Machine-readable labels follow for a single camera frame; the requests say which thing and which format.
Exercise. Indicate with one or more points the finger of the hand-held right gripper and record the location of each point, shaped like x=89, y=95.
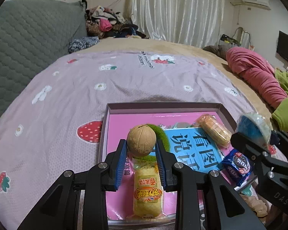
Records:
x=285, y=140
x=247, y=141

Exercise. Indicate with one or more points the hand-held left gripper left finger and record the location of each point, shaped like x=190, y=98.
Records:
x=121, y=165

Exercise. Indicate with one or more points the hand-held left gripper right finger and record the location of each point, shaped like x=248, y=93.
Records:
x=160, y=167

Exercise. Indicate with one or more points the blue snack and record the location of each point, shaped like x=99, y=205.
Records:
x=259, y=122

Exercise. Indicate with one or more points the blue cookie packet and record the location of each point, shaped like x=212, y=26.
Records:
x=237, y=167

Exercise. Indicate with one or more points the yellow snack packet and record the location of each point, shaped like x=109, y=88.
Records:
x=214, y=129
x=147, y=196

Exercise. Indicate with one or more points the walnut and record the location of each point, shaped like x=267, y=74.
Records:
x=141, y=140

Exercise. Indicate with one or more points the pink shallow box tray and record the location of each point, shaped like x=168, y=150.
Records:
x=163, y=106

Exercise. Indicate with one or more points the green fleece blanket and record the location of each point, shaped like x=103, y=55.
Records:
x=283, y=117

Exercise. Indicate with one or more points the brown hair scrunchie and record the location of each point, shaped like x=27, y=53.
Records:
x=255, y=204

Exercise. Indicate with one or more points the green fuzzy hair scrunchie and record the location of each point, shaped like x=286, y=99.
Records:
x=163, y=134

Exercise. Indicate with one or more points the pink quilt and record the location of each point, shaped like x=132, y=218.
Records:
x=254, y=69

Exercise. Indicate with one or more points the purple strawberry print blanket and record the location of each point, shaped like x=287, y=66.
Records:
x=86, y=81

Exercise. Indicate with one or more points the dark brown cloth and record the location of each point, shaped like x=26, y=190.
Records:
x=216, y=50

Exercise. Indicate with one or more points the table mirror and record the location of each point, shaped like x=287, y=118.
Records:
x=240, y=34

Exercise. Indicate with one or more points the blue patterned cloth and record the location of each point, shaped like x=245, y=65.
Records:
x=82, y=43

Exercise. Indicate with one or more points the white air conditioner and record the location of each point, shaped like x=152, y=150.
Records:
x=255, y=1

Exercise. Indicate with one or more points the pile of clothes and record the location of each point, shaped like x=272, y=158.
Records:
x=105, y=21

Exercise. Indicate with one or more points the white satin curtain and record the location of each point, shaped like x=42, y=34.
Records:
x=177, y=12

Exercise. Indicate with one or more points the grey quilted headboard cover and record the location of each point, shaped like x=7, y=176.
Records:
x=26, y=40

